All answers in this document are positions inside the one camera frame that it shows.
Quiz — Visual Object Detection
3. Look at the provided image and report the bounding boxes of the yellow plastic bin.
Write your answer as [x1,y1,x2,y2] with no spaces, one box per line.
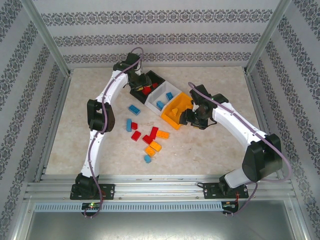
[160,92,195,132]

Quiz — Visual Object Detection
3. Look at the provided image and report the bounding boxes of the black plastic bin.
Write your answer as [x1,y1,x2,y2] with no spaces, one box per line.
[129,70,167,105]

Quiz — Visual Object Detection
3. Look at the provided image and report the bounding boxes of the white plastic bin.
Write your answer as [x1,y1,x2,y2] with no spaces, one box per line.
[145,81,182,114]

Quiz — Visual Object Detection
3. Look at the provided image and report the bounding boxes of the right green circuit board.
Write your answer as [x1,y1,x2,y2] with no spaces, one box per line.
[222,201,240,210]

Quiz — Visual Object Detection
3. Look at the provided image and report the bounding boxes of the green circuit board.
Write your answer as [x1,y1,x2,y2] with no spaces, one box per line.
[81,202,103,210]
[222,201,240,210]

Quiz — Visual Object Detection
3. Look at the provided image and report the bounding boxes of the grey metal tray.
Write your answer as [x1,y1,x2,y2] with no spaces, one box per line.
[13,199,307,240]

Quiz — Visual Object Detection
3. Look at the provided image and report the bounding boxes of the left green circuit board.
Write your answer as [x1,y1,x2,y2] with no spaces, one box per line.
[81,202,103,210]

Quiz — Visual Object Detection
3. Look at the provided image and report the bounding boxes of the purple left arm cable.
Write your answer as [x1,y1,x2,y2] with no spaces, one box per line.
[83,46,145,220]

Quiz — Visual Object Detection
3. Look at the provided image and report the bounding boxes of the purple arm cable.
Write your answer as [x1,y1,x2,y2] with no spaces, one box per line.
[83,46,145,220]
[187,81,293,219]

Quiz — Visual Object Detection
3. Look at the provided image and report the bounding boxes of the right aluminium side rail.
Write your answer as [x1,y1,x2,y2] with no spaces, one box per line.
[244,71,285,180]

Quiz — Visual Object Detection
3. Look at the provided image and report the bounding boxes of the aluminium side rail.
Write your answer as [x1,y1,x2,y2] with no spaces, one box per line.
[244,71,285,180]
[34,71,74,182]

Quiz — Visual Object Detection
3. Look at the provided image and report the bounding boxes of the aluminium mounting rail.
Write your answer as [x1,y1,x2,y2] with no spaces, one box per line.
[23,174,295,201]

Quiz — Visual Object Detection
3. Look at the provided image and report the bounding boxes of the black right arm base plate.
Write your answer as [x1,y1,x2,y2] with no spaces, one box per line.
[202,182,249,200]

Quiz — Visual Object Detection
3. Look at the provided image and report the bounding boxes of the right aluminium frame post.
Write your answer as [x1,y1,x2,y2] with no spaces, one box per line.
[244,0,293,74]

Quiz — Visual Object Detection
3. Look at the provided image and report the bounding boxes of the aluminium frame post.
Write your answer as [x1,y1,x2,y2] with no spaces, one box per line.
[244,0,293,74]
[21,0,72,77]

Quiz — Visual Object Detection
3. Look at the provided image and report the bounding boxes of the slotted grey cable duct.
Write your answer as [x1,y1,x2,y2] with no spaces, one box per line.
[33,201,223,213]

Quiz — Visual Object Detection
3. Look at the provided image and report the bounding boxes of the left aluminium frame post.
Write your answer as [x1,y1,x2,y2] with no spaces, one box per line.
[21,0,72,77]

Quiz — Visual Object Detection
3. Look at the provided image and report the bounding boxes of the left aluminium side rail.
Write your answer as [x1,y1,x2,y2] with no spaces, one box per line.
[34,71,74,182]

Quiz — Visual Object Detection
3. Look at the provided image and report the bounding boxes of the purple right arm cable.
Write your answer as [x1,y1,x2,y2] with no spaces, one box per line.
[187,81,293,219]

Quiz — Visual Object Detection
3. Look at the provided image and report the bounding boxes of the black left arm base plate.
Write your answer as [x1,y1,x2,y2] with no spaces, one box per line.
[69,183,116,201]

